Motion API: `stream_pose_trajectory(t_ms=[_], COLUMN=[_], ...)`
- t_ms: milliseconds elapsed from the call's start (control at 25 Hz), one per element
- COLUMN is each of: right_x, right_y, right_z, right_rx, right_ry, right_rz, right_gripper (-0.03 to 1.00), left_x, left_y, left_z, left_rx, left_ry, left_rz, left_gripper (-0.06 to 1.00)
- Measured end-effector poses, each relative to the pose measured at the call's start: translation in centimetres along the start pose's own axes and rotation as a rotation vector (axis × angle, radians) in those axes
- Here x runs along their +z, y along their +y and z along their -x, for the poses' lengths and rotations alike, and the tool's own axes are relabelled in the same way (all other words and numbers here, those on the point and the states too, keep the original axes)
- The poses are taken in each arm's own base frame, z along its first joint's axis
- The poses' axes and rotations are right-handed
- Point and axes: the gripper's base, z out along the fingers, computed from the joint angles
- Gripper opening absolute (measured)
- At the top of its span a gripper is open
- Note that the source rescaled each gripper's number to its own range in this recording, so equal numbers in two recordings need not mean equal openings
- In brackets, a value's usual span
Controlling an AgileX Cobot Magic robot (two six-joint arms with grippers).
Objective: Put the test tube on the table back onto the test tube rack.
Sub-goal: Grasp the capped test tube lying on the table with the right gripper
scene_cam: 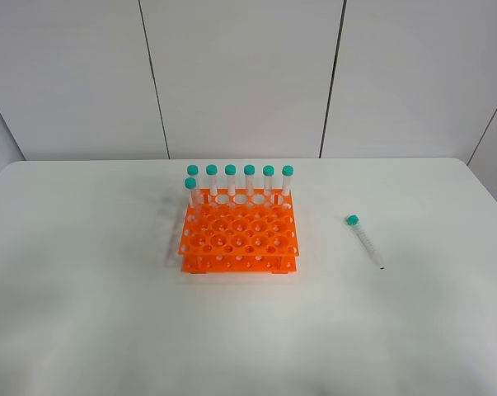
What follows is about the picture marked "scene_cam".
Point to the green-capped test tube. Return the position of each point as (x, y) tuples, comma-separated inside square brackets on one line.
[(356, 226)]

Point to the orange test tube rack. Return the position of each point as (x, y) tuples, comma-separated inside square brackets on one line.
[(224, 234)]

